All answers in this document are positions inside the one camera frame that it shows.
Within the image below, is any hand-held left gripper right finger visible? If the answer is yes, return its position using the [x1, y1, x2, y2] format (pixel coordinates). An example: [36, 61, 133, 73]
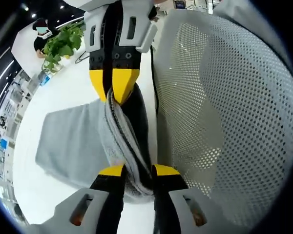
[151, 163, 235, 234]

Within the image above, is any grey towel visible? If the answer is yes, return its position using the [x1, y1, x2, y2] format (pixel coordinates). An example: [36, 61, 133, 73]
[35, 84, 160, 204]

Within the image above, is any grey mesh chair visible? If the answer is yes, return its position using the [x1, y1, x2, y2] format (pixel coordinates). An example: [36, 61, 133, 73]
[151, 0, 293, 231]

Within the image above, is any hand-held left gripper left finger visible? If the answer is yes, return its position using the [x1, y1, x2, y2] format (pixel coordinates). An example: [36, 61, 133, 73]
[54, 163, 127, 234]

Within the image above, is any black cable bundle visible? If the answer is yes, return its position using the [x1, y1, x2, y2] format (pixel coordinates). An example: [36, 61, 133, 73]
[75, 51, 90, 64]

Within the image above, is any potted green plant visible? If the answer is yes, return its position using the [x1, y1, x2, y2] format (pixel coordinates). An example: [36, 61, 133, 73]
[42, 23, 86, 74]

